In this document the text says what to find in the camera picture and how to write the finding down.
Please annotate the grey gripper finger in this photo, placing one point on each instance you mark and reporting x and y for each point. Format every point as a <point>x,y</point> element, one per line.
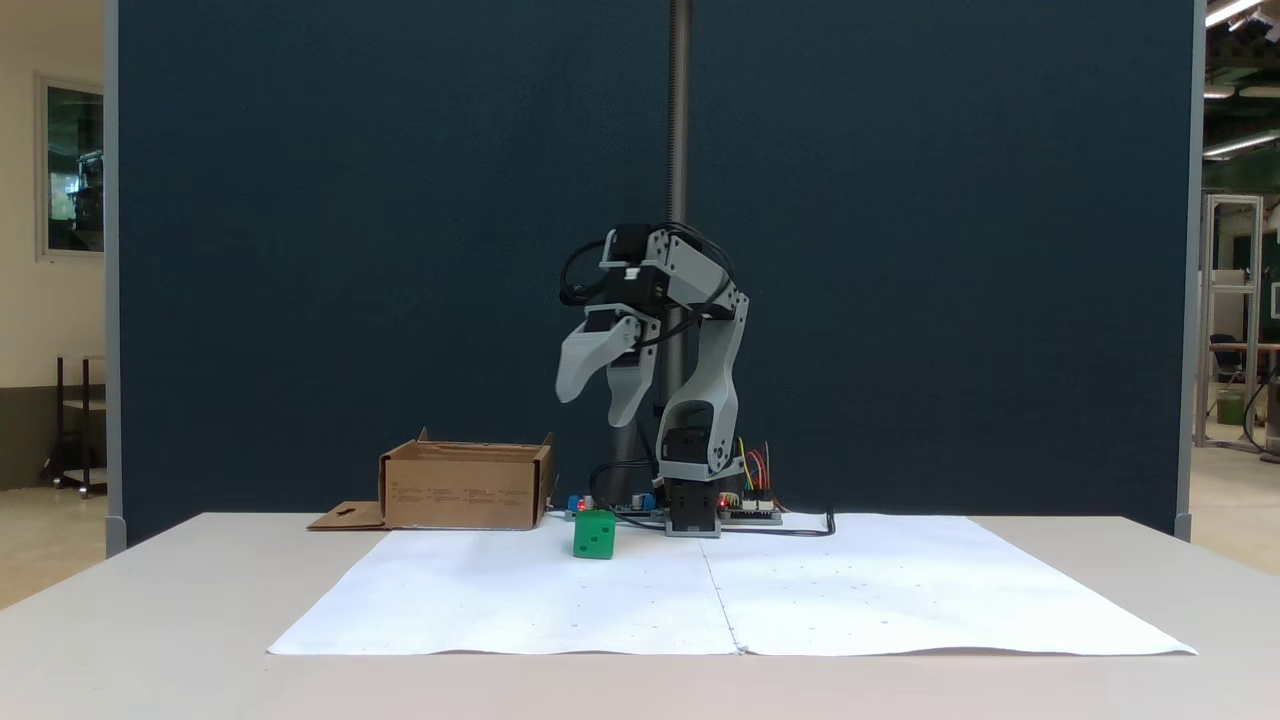
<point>585,355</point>
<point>632,390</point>

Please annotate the green die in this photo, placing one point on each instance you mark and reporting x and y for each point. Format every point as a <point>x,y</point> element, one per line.
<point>594,535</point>

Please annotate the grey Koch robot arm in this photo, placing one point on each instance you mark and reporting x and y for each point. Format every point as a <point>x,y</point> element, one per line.
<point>715,380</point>

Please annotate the green bin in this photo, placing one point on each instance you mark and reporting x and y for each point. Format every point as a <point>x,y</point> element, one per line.
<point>1232,408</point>

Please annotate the dark stand column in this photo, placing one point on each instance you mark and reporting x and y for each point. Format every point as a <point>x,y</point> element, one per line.
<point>635,445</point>

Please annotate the blue circuit board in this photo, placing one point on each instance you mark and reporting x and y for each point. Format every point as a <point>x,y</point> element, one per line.
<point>630,510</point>

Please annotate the brown cardboard box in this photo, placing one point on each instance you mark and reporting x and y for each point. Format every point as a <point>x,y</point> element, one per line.
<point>460,490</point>

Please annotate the threaded metal pole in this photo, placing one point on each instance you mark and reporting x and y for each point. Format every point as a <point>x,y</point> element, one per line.
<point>680,100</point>

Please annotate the white paper sheet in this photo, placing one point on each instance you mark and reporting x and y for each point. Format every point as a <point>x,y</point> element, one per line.
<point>950,590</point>
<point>500,600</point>

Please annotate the dark blue partition panel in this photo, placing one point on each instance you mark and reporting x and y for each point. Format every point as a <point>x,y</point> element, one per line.
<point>350,250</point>

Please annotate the black shelf cart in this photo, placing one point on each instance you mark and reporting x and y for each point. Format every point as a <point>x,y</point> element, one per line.
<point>82,405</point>

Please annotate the ceiling light strip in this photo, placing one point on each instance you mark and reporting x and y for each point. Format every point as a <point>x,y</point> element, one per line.
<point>1240,143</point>
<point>1250,91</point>
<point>1232,10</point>

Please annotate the framed wall window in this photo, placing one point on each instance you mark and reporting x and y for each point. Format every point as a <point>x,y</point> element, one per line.
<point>75,170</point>

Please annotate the aluminium profile frame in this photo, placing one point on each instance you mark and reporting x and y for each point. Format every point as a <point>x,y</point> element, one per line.
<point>1212,300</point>

